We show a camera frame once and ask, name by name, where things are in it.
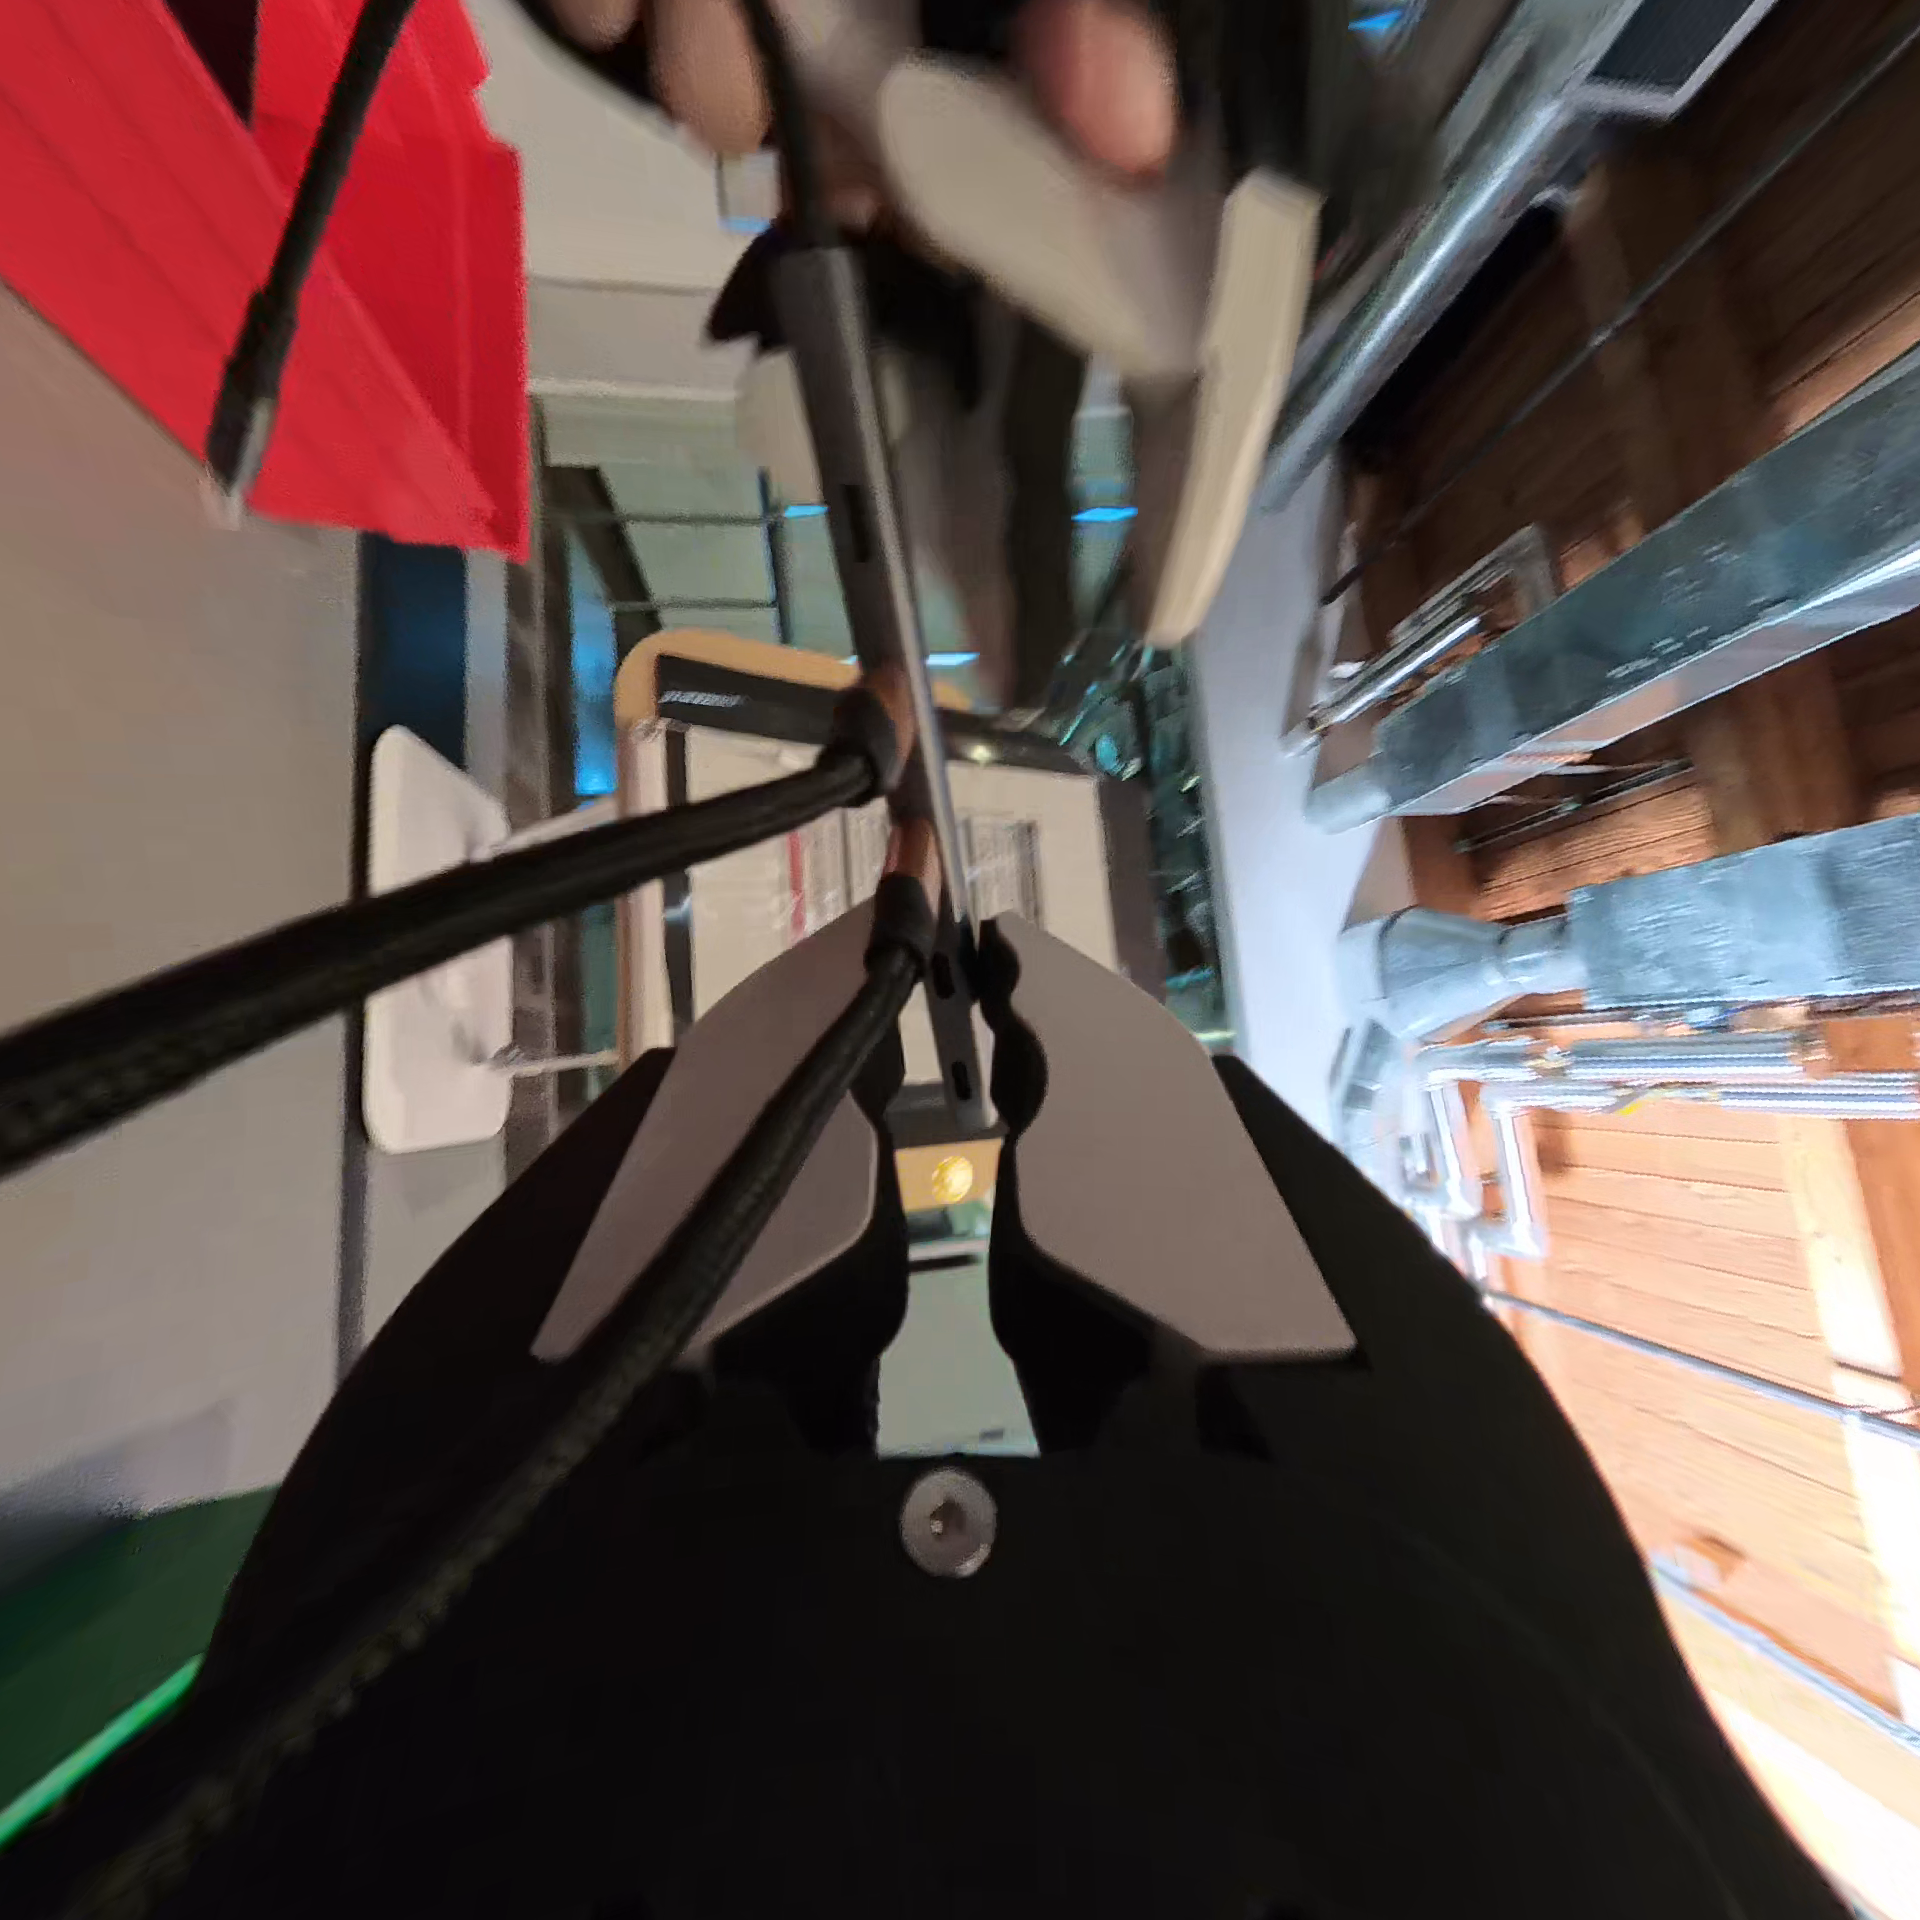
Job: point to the grey usb hub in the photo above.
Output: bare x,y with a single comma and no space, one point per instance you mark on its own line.
879,569

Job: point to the glass railing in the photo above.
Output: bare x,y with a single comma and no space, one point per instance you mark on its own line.
691,569

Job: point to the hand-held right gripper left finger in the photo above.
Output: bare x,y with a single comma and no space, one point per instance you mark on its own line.
661,1201

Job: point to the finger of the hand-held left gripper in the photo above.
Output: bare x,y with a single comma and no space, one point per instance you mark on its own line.
1238,404
1037,224

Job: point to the round metal duct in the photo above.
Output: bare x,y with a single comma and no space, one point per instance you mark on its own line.
1442,255

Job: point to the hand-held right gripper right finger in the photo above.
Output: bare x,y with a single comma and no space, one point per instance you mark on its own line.
1172,1201

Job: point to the silver metal bracket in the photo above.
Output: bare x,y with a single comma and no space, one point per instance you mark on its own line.
556,1058

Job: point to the rectangular metal air duct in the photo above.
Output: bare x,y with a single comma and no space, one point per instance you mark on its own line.
1724,914
1651,628

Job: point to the wooden framed sign board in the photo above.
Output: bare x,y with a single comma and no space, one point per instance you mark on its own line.
722,931

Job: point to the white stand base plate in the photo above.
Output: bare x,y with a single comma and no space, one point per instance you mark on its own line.
436,1079

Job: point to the person's left hand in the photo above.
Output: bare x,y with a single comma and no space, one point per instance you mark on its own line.
1103,75

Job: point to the red plastic bin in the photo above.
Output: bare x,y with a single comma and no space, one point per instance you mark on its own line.
405,300

